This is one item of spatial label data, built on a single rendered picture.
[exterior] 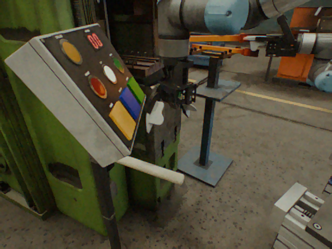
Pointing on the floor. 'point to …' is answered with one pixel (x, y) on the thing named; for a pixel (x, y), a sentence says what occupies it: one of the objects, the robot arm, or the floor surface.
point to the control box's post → (106, 202)
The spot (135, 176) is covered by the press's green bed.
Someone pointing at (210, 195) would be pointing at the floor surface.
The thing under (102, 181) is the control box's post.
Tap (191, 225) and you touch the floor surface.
